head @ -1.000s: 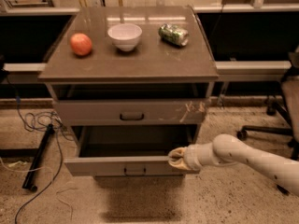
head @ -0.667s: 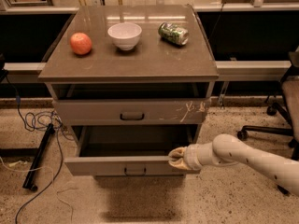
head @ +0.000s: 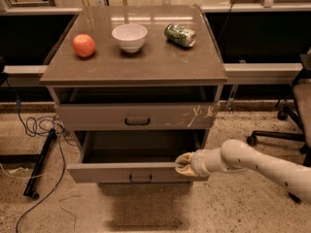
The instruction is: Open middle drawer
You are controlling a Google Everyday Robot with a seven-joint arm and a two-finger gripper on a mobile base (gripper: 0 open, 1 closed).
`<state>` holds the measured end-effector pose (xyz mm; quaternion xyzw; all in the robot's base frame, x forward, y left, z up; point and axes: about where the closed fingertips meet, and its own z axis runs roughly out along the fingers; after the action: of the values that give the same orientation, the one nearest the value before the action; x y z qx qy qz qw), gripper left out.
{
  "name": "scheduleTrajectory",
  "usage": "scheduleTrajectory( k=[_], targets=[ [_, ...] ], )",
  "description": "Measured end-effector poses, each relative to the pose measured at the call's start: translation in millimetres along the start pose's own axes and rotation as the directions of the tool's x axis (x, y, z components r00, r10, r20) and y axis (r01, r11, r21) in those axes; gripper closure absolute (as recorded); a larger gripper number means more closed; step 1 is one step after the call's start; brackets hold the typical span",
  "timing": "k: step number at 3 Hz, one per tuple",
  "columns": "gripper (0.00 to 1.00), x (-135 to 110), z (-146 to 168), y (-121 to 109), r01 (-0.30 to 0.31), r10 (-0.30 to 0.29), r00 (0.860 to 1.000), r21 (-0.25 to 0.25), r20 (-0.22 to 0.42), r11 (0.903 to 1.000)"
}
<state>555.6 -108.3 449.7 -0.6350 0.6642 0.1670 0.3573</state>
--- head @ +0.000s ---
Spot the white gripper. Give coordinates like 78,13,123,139
175,149,227,177

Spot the grey drawer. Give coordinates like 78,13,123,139
55,102,220,131
67,129,206,183

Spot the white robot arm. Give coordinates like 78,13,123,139
175,139,311,203

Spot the grey drawer cabinet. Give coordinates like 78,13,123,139
39,4,228,187

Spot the grey top drawer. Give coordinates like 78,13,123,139
55,102,220,131

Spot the black office chair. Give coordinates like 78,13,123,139
246,49,311,204

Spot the green soda can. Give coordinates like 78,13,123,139
164,23,196,48

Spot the white ceramic bowl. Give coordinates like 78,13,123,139
112,23,148,53

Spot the red apple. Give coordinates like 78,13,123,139
72,34,95,57

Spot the black wheeled stand leg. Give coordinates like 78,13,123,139
23,129,57,200

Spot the white cable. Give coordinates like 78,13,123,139
0,162,82,233

